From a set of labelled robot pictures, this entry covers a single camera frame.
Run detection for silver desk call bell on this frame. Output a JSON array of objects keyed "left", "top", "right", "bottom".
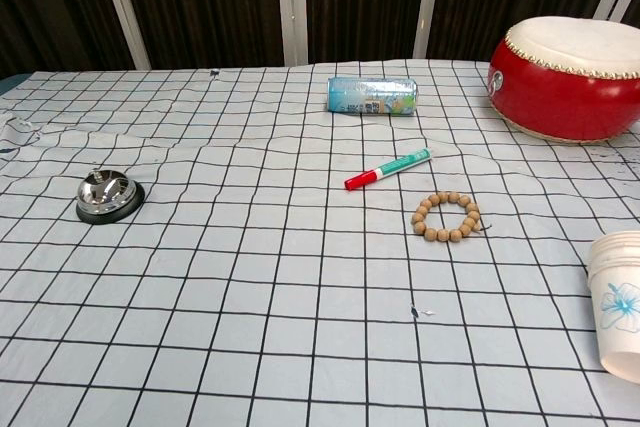
[{"left": 75, "top": 169, "right": 146, "bottom": 226}]

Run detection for red capped green marker pen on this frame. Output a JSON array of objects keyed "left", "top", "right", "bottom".
[{"left": 343, "top": 148, "right": 433, "bottom": 192}]

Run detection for white black grid tablecloth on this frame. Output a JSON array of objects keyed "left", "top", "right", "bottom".
[{"left": 0, "top": 58, "right": 640, "bottom": 427}]

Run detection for light blue tissue pack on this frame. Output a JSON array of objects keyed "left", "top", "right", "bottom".
[{"left": 326, "top": 76, "right": 418, "bottom": 118}]

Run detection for dark brown curtain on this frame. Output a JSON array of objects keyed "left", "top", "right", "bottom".
[{"left": 0, "top": 0, "right": 640, "bottom": 79}]

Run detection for red drum with white skin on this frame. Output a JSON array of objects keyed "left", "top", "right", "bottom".
[{"left": 486, "top": 16, "right": 640, "bottom": 146}]

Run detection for white paper cup blue flower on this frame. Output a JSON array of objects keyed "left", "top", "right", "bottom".
[{"left": 586, "top": 229, "right": 640, "bottom": 390}]

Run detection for wooden bead bracelet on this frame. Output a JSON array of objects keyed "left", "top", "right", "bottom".
[{"left": 411, "top": 191, "right": 494, "bottom": 243}]

